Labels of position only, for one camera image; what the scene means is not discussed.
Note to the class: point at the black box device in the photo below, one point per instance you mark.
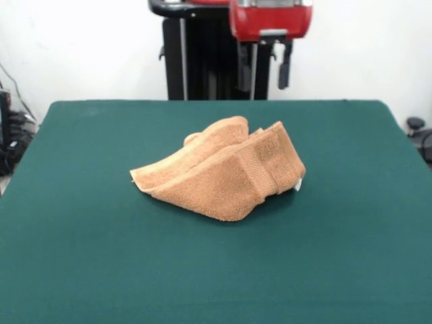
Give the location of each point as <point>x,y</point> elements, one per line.
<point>4,128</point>

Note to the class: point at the black round caster foot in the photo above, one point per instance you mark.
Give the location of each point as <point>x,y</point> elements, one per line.
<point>416,123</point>

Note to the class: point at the tan terry towel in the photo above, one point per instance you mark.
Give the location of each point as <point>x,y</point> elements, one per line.
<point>219,189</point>

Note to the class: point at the dark green table cloth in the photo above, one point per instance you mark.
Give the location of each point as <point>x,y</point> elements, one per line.
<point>101,236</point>

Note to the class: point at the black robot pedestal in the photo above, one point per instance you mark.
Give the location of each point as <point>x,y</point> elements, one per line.
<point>175,50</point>

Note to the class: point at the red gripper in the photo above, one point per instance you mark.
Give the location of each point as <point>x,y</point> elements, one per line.
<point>270,22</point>

